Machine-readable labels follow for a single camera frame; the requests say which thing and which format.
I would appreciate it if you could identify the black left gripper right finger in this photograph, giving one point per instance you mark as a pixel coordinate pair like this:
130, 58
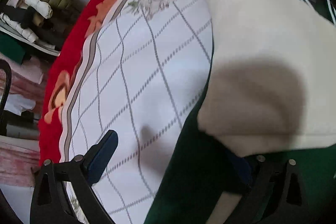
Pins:
277, 194

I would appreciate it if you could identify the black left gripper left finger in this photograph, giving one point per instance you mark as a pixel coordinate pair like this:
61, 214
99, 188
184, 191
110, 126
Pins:
51, 204

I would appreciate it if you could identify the green and cream varsity jacket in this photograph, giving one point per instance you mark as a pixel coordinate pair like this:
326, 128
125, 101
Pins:
271, 92

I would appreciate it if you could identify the white checked bed sheet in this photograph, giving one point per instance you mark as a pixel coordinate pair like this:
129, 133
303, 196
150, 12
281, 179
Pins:
141, 75

